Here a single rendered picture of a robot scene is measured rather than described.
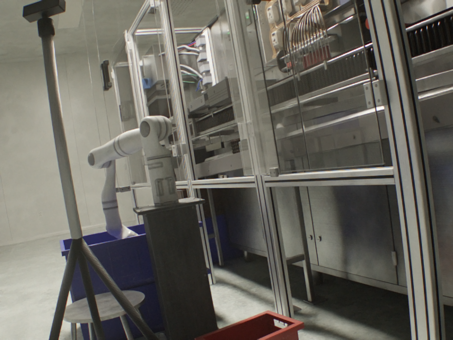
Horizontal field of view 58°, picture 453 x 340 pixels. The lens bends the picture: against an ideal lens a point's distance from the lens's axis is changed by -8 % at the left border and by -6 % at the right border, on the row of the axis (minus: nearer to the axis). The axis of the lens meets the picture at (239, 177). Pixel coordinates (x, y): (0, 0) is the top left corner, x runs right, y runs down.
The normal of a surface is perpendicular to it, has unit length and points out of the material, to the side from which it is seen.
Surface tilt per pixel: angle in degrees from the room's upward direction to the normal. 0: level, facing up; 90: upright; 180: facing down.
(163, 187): 90
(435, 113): 90
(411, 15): 90
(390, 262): 90
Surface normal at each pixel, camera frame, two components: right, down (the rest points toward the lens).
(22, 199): 0.42, -0.03
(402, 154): -0.90, 0.16
